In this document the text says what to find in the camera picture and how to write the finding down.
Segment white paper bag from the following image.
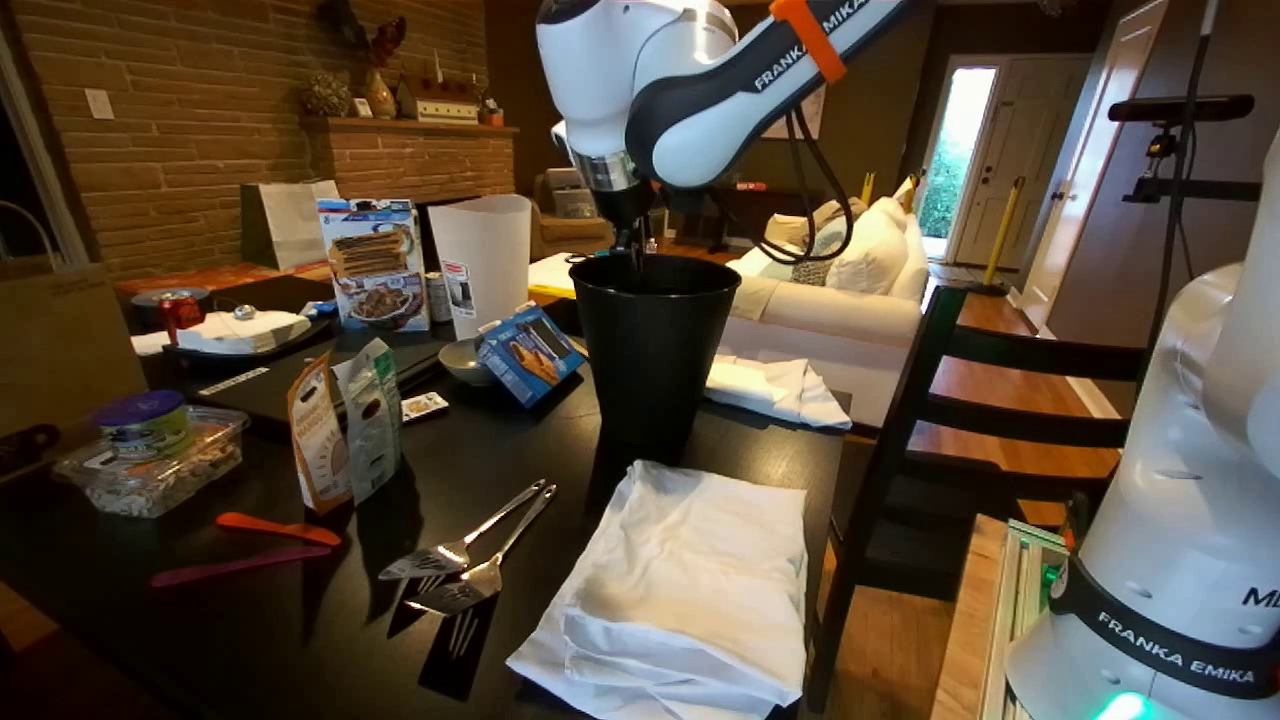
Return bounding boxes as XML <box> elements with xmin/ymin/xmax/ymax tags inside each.
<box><xmin>252</xmin><ymin>175</ymin><xmax>343</xmax><ymax>273</ymax></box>

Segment small white card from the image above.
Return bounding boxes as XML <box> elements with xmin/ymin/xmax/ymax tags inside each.
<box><xmin>397</xmin><ymin>389</ymin><xmax>456</xmax><ymax>427</ymax></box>

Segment white sofa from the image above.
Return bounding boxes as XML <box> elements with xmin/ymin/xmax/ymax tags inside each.
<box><xmin>722</xmin><ymin>195</ymin><xmax>941</xmax><ymax>433</ymax></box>

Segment brown paper bag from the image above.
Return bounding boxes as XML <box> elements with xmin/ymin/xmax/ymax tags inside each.
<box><xmin>0</xmin><ymin>257</ymin><xmax>153</xmax><ymax>439</ymax></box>

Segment brick mantel shelf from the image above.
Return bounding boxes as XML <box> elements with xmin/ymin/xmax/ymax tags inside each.
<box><xmin>317</xmin><ymin>112</ymin><xmax>520</xmax><ymax>208</ymax></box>

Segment black plastic bin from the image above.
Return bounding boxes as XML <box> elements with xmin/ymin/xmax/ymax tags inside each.
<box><xmin>567</xmin><ymin>246</ymin><xmax>745</xmax><ymax>466</ymax></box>

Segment black camera stand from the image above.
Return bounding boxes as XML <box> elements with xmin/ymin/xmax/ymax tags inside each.
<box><xmin>1100</xmin><ymin>0</ymin><xmax>1266</xmax><ymax>342</ymax></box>

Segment wooden crate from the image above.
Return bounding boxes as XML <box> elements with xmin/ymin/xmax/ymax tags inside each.
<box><xmin>930</xmin><ymin>510</ymin><xmax>1072</xmax><ymax>720</ymax></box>

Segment clear container purple lid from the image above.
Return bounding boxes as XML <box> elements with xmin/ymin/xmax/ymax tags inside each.
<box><xmin>53</xmin><ymin>389</ymin><xmax>255</xmax><ymax>523</ymax></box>

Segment red utensil handle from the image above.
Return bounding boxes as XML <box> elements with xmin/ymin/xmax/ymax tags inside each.
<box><xmin>213</xmin><ymin>509</ymin><xmax>354</xmax><ymax>553</ymax></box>
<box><xmin>146</xmin><ymin>538</ymin><xmax>327</xmax><ymax>596</ymax></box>

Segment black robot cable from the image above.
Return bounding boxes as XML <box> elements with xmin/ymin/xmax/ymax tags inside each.
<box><xmin>755</xmin><ymin>112</ymin><xmax>860</xmax><ymax>266</ymax></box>

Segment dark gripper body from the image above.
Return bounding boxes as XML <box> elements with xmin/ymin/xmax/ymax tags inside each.
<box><xmin>601</xmin><ymin>183</ymin><xmax>676</xmax><ymax>264</ymax></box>

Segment grey bowl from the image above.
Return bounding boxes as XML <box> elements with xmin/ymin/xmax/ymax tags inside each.
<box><xmin>437</xmin><ymin>335</ymin><xmax>499</xmax><ymax>391</ymax></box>

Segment dark wooden chair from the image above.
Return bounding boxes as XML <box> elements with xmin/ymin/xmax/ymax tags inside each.
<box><xmin>809</xmin><ymin>278</ymin><xmax>1154</xmax><ymax>674</ymax></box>

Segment metal slotted tongs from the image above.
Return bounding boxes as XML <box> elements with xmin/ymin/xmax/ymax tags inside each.
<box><xmin>375</xmin><ymin>475</ymin><xmax>566</xmax><ymax>619</ymax></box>

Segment blue snack packet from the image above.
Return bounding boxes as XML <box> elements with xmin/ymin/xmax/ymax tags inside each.
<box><xmin>473</xmin><ymin>303</ymin><xmax>592</xmax><ymax>410</ymax></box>

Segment blue food box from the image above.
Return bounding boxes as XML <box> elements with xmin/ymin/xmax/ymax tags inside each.
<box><xmin>311</xmin><ymin>195</ymin><xmax>437</xmax><ymax>335</ymax></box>

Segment white translucent pitcher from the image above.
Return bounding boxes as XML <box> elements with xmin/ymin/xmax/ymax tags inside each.
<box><xmin>426</xmin><ymin>193</ymin><xmax>542</xmax><ymax>342</ymax></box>

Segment dried plant vase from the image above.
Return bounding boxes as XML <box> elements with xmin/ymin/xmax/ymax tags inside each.
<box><xmin>317</xmin><ymin>0</ymin><xmax>412</xmax><ymax>123</ymax></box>

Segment white wrapped plate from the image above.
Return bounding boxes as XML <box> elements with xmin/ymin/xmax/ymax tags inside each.
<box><xmin>174</xmin><ymin>303</ymin><xmax>321</xmax><ymax>360</ymax></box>

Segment red jar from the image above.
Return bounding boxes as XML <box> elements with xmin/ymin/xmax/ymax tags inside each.
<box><xmin>157</xmin><ymin>288</ymin><xmax>209</xmax><ymax>339</ymax></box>

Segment large white folded cloth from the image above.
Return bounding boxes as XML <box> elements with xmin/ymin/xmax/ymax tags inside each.
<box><xmin>504</xmin><ymin>457</ymin><xmax>818</xmax><ymax>720</ymax></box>

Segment small white crumpled cloth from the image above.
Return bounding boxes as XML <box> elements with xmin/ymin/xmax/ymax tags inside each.
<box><xmin>702</xmin><ymin>349</ymin><xmax>855</xmax><ymax>437</ymax></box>

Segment brown white snack pouch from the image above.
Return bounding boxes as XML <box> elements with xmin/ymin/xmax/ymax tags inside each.
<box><xmin>283</xmin><ymin>351</ymin><xmax>356</xmax><ymax>520</ymax></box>

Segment white door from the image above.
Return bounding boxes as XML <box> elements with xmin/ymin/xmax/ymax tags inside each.
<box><xmin>1008</xmin><ymin>0</ymin><xmax>1178</xmax><ymax>331</ymax></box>

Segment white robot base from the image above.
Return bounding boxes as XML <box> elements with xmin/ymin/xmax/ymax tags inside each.
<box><xmin>1004</xmin><ymin>127</ymin><xmax>1280</xmax><ymax>720</ymax></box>

